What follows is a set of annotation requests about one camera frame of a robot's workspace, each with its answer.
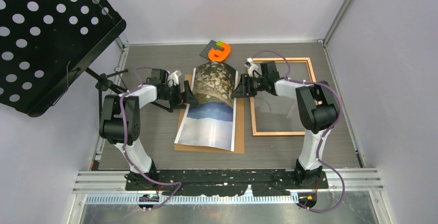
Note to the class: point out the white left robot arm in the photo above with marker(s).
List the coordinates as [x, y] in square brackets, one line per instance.
[120, 117]

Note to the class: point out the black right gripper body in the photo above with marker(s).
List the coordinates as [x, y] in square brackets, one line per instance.
[255, 85]

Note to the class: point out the landscape photo print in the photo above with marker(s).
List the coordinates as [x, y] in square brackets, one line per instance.
[211, 121]

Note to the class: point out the transparent acrylic sheet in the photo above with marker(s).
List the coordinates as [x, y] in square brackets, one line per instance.
[280, 114]

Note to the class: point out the wooden picture frame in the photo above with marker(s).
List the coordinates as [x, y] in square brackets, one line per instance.
[251, 104]

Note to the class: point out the grey lego baseplate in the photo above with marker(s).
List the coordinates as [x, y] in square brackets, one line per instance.
[205, 51]

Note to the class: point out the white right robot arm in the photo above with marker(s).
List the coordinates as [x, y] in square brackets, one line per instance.
[319, 109]

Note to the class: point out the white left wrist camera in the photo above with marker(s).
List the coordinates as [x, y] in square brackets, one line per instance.
[173, 78]

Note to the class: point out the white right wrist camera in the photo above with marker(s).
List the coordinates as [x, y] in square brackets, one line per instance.
[251, 66]

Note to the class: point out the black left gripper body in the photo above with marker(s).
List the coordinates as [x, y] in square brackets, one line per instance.
[175, 98]

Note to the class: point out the aluminium rail with ruler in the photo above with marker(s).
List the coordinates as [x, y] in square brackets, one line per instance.
[109, 188]

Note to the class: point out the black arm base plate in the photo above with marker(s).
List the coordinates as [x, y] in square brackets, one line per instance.
[223, 183]

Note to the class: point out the black perforated music stand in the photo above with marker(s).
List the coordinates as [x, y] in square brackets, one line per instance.
[47, 44]

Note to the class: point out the green lego brick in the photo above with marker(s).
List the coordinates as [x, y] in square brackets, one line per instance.
[219, 45]

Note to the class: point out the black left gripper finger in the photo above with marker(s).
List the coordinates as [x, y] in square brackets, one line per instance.
[190, 100]
[188, 95]

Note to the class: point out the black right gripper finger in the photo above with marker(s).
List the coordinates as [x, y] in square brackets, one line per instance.
[244, 80]
[239, 92]

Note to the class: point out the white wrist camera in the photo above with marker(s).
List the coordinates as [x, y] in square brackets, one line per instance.
[251, 66]
[173, 78]

